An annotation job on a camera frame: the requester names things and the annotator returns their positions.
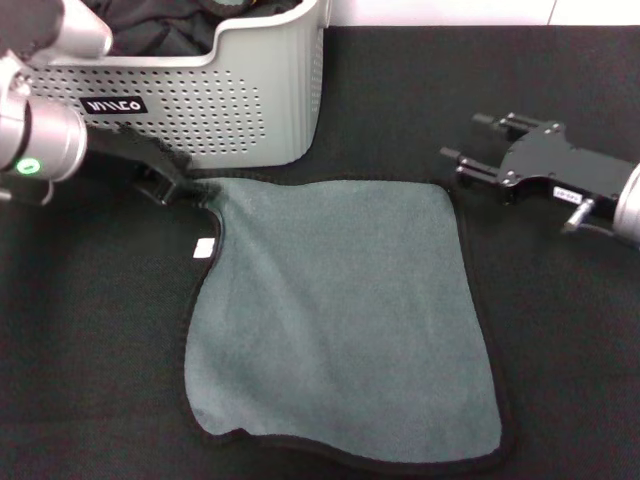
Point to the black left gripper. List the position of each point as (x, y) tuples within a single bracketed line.
[(140, 160)]

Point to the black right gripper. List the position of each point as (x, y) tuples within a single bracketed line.
[(560, 165)]

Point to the yellow grey towel black trim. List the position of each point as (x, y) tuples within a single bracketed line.
[(350, 300)]

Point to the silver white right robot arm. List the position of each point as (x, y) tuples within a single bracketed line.
[(631, 210)]

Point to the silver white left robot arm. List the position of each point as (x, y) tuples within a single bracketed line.
[(50, 135)]

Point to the grey perforated plastic storage box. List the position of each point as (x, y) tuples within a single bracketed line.
[(225, 100)]

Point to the black tablecloth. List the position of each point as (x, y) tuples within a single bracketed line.
[(100, 350)]

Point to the black cloth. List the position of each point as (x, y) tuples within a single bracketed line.
[(160, 30)]

